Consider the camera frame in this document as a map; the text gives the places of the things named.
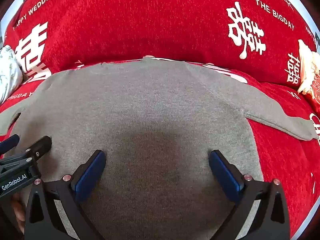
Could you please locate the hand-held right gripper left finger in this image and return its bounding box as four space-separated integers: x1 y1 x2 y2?
24 150 107 240

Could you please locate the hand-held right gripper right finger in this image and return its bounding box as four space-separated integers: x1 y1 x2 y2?
208 149 291 240

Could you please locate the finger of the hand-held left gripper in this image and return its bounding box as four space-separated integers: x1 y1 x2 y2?
25 135 53 164
0 134 21 156

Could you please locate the grey knit sweater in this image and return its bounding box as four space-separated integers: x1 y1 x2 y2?
0 57 320 240

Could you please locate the person's left hand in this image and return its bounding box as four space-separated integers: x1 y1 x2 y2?
11 194 26 233

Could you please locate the pale floral quilt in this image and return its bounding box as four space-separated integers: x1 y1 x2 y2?
0 45 24 104

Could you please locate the red embroidered cushion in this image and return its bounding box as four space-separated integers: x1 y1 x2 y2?
310 73 320 113

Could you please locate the cream fringed cloth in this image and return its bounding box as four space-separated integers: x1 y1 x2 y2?
297 39 320 98

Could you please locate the red printed blanket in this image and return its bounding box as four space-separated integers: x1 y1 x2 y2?
0 0 320 238

